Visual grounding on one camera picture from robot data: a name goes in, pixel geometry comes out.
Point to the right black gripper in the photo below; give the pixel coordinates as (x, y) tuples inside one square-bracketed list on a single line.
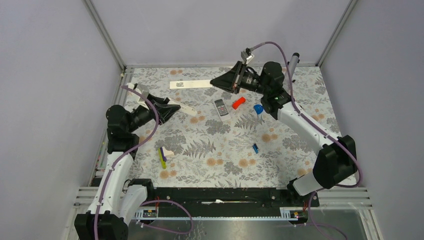
[(232, 80)]

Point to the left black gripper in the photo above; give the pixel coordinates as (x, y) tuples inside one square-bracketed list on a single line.
[(163, 110)]

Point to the white rectangular stick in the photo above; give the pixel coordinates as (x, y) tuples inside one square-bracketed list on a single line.
[(190, 84)]

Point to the white battery cover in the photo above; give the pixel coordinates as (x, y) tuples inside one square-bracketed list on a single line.
[(183, 107)]

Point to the white remote control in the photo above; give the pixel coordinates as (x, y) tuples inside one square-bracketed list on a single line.
[(222, 110)]

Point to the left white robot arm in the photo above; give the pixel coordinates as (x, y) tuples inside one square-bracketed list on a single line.
[(109, 215)]

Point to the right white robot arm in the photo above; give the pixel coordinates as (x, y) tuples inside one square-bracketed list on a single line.
[(335, 155)]

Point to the orange cylinder block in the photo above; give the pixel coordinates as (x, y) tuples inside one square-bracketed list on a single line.
[(238, 102)]

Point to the blue bottle cap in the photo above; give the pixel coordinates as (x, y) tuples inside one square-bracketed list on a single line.
[(258, 109)]

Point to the purple green block stack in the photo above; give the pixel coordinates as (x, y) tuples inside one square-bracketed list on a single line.
[(164, 154)]

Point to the grey microphone on stand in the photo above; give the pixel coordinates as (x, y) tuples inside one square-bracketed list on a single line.
[(292, 65)]

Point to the blue battery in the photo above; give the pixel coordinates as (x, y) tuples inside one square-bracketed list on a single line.
[(255, 148)]

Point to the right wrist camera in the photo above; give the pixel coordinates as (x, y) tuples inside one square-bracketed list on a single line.
[(247, 56)]

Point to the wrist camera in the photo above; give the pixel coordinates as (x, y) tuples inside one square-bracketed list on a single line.
[(140, 89), (247, 56)]

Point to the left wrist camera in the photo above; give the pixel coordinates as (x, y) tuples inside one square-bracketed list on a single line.
[(140, 89)]

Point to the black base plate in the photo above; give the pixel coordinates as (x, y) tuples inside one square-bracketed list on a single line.
[(221, 203)]

